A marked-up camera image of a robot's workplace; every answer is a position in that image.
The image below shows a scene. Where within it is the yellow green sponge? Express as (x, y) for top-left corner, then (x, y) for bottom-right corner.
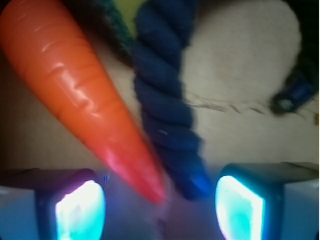
(94, 0), (145, 66)

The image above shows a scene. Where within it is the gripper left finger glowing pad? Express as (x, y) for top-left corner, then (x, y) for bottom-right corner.
(0, 168), (107, 240)

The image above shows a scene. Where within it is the brown paper bag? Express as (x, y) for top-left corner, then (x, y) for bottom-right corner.
(0, 0), (320, 240)

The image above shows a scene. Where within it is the orange plastic carrot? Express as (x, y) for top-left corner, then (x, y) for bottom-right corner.
(0, 0), (167, 204)

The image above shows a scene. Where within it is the dark blue twisted rope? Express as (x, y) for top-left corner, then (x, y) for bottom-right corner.
(132, 0), (316, 201)

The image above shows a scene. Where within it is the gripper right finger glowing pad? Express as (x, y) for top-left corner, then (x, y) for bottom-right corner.
(215, 162), (320, 240)

